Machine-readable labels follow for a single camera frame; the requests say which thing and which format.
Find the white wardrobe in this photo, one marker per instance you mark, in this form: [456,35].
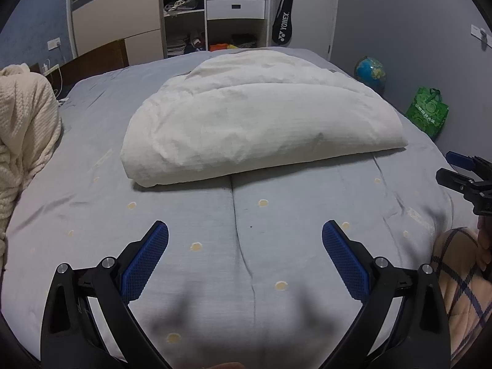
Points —
[115,19]

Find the blue globe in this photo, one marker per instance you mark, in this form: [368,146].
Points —
[369,73]

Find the green shopping bag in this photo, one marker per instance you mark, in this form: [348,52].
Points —
[426,113]

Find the black racket bag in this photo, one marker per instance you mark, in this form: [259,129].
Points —
[282,27]

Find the person's right hand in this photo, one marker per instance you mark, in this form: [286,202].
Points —
[486,250]

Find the orange cloth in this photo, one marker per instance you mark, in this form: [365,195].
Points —
[217,47]

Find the cream knitted blanket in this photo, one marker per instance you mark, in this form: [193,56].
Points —
[27,123]

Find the brown wooden headboard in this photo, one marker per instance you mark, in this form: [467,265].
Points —
[100,58]

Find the white quilt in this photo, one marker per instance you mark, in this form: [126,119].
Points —
[250,123]

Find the white wall socket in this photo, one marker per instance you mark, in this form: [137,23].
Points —
[54,44]

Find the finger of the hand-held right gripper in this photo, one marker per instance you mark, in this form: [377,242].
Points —
[459,159]
[451,178]

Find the bed with grey sheet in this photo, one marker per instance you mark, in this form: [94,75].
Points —
[307,200]

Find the person's plaid pajama leg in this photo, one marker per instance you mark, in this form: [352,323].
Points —
[465,296]

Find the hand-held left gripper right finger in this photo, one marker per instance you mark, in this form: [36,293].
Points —
[342,261]

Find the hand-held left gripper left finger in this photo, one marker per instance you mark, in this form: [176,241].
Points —
[148,265]

